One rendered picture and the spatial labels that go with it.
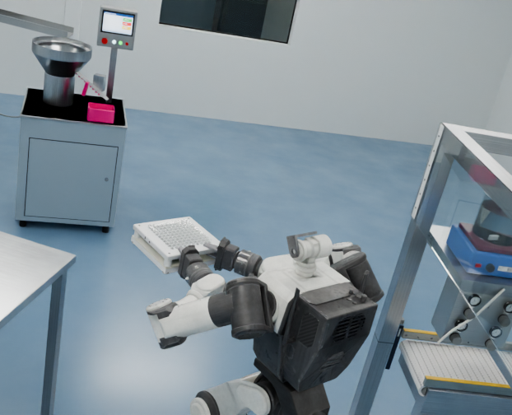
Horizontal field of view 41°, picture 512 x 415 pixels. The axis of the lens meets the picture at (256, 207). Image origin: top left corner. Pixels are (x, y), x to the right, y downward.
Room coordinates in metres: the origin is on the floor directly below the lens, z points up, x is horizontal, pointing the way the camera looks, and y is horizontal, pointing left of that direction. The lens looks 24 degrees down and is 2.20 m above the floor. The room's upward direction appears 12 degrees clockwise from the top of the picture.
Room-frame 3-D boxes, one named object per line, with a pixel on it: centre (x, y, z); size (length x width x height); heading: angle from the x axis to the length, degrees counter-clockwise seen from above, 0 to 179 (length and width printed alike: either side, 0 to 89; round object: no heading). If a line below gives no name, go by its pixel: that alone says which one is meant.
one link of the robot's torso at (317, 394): (1.69, -0.24, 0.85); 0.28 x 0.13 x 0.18; 42
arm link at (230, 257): (2.16, 0.04, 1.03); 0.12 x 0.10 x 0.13; 74
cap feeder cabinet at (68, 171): (4.18, 1.26, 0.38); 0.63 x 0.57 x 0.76; 108
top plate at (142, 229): (2.22, 0.25, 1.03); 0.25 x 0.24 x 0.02; 132
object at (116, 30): (4.38, 1.10, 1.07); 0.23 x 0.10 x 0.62; 108
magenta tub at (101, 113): (4.04, 1.06, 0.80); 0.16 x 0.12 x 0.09; 108
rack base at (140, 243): (2.22, 0.25, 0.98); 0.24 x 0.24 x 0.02; 42
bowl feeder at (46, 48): (4.22, 1.32, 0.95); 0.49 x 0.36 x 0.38; 108
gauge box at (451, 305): (1.96, -0.76, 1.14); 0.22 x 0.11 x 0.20; 100
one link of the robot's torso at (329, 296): (1.72, -0.22, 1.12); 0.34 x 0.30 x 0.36; 132
